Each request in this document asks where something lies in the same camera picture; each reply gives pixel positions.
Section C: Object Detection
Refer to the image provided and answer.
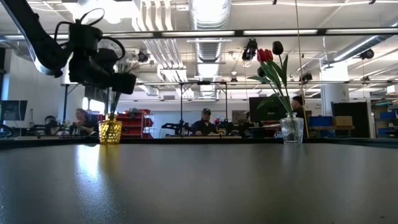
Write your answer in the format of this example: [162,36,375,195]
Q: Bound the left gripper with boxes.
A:
[67,23,137,96]

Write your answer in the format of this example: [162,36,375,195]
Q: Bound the black artificial tulip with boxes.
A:
[248,67,292,116]
[272,40,295,116]

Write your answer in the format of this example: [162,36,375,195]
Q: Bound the clear glass vase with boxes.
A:
[279,111,305,145]

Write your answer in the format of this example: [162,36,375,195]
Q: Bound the yellow glass vase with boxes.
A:
[98,113,123,145]

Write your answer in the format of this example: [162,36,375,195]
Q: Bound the shelf with red bins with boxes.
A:
[116,108,155,139]

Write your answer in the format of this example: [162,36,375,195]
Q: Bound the person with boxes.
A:
[189,108,220,137]
[70,108,99,137]
[290,95,307,119]
[43,115,58,132]

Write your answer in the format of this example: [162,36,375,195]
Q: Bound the black monitor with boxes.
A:
[248,96,292,123]
[0,100,28,121]

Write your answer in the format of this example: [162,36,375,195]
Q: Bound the large blue bin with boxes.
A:
[308,116,333,127]

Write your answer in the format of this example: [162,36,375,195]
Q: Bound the wheeled workbench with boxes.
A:
[307,124,356,138]

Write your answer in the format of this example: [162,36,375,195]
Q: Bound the white pillar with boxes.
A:
[320,60,351,118]

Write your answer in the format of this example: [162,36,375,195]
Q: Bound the cardboard box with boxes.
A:
[333,116,354,128]

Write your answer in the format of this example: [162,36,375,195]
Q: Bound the black panel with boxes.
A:
[330,101,371,139]

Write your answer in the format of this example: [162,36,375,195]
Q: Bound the shelf with blue bins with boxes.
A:
[373,102,398,138]

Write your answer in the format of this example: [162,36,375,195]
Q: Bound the black overhead frame bar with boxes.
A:
[0,27,398,41]

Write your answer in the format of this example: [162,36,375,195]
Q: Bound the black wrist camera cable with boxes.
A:
[54,7,127,63]

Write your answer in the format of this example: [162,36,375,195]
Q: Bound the silver ceiling duct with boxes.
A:
[187,0,233,99]

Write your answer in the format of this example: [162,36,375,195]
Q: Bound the yellow cable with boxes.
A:
[294,0,310,139]

